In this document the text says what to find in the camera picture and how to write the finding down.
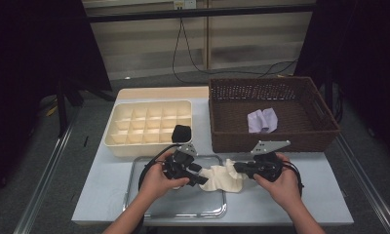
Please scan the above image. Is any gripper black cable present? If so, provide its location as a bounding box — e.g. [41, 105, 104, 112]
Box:
[280, 160, 305, 199]
[137, 143, 181, 194]

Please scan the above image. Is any cream divided organizer box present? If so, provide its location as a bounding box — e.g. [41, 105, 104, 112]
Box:
[103, 99, 193, 156]

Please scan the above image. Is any black curtain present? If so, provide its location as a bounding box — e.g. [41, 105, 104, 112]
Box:
[293, 0, 390, 164]
[0, 0, 113, 206]

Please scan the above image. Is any black sock pair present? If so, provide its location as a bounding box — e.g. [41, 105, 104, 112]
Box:
[171, 124, 193, 144]

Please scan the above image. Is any person's left hand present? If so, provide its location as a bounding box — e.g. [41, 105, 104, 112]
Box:
[138, 150, 191, 203]

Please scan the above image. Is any metal floor rail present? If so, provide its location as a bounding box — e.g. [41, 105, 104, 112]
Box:
[332, 133, 390, 234]
[12, 110, 84, 234]

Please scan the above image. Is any black horizontal bar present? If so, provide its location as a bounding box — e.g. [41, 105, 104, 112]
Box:
[85, 3, 318, 23]

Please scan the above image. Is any brown woven basket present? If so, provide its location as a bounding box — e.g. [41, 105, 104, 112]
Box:
[208, 76, 341, 154]

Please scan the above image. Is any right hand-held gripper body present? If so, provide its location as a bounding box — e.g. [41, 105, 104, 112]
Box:
[251, 139, 292, 183]

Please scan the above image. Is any lavender sock pair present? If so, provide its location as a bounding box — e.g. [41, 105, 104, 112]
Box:
[247, 107, 279, 135]

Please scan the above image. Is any black stand leg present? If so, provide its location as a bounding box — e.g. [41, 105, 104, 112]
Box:
[55, 81, 116, 137]

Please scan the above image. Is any person's right hand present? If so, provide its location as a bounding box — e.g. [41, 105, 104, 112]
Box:
[253, 152, 303, 213]

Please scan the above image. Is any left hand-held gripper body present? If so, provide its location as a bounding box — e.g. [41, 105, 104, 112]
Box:
[163, 142, 200, 180]

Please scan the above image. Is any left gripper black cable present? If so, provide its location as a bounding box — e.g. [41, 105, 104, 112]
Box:
[137, 143, 181, 194]

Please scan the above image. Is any metal tray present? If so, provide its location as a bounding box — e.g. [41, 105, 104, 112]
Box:
[123, 154, 227, 219]

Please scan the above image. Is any thin black wall cable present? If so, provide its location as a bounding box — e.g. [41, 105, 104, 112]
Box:
[172, 18, 299, 84]

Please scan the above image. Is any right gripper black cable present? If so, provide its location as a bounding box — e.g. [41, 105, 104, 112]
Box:
[280, 160, 305, 199]

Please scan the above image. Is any white wall socket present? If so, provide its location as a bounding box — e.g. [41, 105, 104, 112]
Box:
[173, 0, 197, 10]

